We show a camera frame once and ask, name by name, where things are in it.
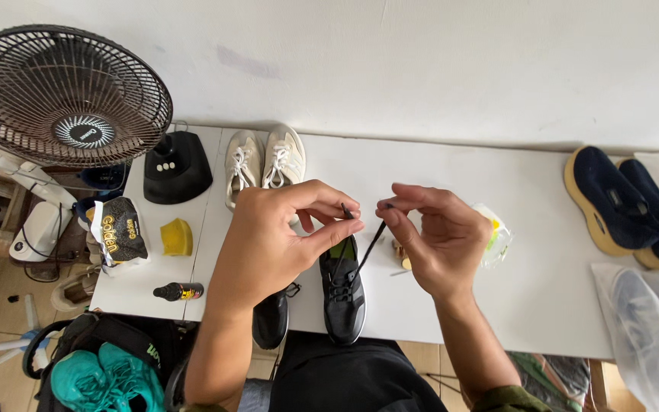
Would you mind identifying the black backpack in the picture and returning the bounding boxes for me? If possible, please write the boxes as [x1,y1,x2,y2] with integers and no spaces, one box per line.
[22,312,199,412]

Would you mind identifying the black table fan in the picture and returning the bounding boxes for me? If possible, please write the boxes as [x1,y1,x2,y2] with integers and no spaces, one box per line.
[0,24,214,206]

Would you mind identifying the black shoelace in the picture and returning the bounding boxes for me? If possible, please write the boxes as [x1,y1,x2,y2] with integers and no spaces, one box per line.
[329,201,395,301]

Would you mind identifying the black bottle yellow label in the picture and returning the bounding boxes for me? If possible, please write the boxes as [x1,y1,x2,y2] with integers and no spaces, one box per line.
[153,282,205,302]

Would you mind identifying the small wooden brush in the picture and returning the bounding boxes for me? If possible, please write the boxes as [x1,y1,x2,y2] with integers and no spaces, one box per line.
[392,238,414,271]

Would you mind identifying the navy shoe yellow sole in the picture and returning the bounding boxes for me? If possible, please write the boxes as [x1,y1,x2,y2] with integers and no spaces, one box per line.
[616,158,659,271]
[563,145,659,257]

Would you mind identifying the person's black clothing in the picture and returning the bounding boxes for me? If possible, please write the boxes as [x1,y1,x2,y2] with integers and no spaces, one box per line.
[268,331,449,412]

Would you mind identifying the person's left hand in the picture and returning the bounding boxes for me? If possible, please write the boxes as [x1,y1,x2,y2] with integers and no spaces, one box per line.
[214,179,366,314]

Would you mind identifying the black and white printed packet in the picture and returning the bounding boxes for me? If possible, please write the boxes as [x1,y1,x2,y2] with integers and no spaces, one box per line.
[86,197,151,277]

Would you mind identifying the beige shoe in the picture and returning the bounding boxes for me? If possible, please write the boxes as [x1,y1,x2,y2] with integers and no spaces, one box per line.
[50,268,102,313]

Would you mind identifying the teal sneaker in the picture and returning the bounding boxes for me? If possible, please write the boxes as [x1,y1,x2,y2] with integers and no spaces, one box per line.
[50,349,114,412]
[98,341,167,412]

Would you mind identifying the white appliance with cable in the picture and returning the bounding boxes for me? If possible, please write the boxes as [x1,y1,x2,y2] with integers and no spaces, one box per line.
[0,151,79,265]

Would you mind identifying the yellow sponge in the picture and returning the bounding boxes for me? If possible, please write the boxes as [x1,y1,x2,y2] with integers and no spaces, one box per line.
[159,217,194,257]

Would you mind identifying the person's right hand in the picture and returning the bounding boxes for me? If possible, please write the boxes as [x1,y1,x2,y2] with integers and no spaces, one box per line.
[375,183,494,302]

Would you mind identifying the beige sneaker white laces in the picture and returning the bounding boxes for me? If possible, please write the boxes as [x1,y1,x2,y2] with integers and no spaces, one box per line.
[261,125,307,191]
[224,130,266,213]

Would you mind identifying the clear packet yellow green contents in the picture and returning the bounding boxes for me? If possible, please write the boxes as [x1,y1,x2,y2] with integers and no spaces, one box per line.
[471,203,514,270]

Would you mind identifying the white plastic stand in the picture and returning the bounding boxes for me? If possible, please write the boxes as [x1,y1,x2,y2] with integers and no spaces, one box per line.
[0,294,58,372]

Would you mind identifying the black knit sneaker white sole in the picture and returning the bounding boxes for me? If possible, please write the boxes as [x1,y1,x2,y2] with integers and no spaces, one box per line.
[252,282,302,351]
[318,233,367,346]

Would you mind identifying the clear plastic bag with shoe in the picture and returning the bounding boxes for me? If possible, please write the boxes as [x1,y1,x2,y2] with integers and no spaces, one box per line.
[591,262,659,412]

